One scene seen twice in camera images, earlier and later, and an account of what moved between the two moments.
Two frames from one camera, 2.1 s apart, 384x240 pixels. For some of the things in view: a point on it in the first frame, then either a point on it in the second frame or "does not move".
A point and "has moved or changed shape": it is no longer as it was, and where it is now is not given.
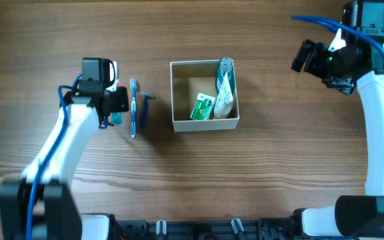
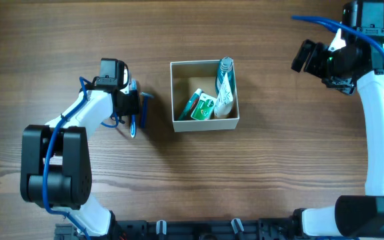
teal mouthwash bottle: (226, 65) does not move
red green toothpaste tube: (117, 118) has moved or changed shape
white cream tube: (225, 100) does not move
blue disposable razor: (147, 97) does not move
